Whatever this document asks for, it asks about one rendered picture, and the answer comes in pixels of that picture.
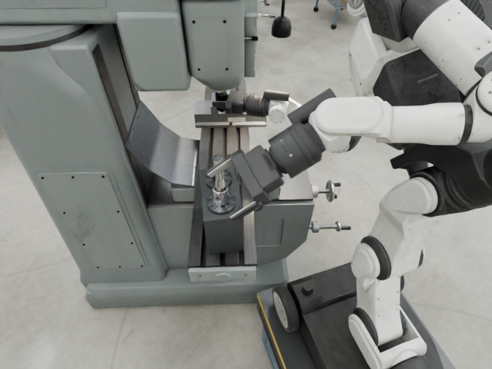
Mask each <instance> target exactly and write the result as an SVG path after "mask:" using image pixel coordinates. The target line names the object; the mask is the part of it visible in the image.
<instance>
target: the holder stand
mask: <svg viewBox="0 0 492 369"><path fill-rule="evenodd" d="M208 170H210V169H206V170H200V180H201V200H202V211H203V222H204V230H205V235H206V244H207V249H208V254H209V255H212V254H218V253H230V252H235V251H241V250H244V217H242V218H240V219H238V220H237V221H233V220H231V218H230V216H232V215H234V214H235V213H237V212H238V211H239V210H241V209H242V203H241V199H240V194H239V187H238V182H237V178H236V171H235V167H229V168H227V169H225V170H224V171H223V176H224V180H225V183H226V184H227V185H228V194H229V202H228V204H227V205H225V206H217V205H215V203H214V199H213V192H212V186H213V184H214V183H215V176H213V177H210V176H208V175H207V173H206V172H207V171H208Z"/></svg>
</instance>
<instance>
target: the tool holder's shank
mask: <svg viewBox="0 0 492 369"><path fill-rule="evenodd" d="M213 160H214V166H216V165H217V164H218V163H220V162H221V161H222V160H223V158H222V157H221V156H220V155H216V156H214V157H213ZM225 185H226V183H225V180H224V176H223V171H221V172H220V173H218V174H216V175H215V187H216V188H217V189H218V190H222V189H223V188H224V187H225Z"/></svg>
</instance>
